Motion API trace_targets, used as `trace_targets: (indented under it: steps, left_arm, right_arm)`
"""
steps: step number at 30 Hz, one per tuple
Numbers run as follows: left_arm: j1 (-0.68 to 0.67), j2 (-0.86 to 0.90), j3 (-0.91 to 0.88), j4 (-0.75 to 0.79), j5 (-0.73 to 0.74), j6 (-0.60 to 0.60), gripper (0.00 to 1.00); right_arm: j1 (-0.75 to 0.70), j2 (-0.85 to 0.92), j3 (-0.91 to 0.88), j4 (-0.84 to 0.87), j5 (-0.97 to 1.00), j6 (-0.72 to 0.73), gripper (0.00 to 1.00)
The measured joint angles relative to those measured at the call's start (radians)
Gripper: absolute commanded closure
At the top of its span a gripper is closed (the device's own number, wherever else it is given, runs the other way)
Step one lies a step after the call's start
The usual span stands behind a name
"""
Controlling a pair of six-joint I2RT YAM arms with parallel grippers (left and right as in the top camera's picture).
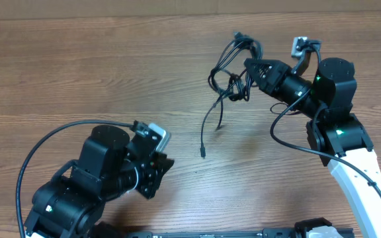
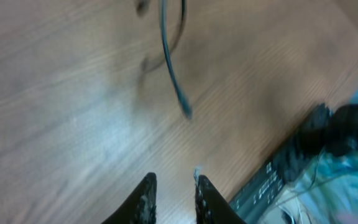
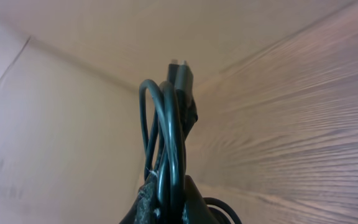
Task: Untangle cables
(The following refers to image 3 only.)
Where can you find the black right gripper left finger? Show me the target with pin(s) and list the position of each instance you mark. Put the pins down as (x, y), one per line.
(143, 209)

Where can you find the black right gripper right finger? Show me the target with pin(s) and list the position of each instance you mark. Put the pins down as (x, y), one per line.
(196, 210)

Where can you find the cardboard wall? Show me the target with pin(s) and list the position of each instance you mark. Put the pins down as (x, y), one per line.
(70, 140)

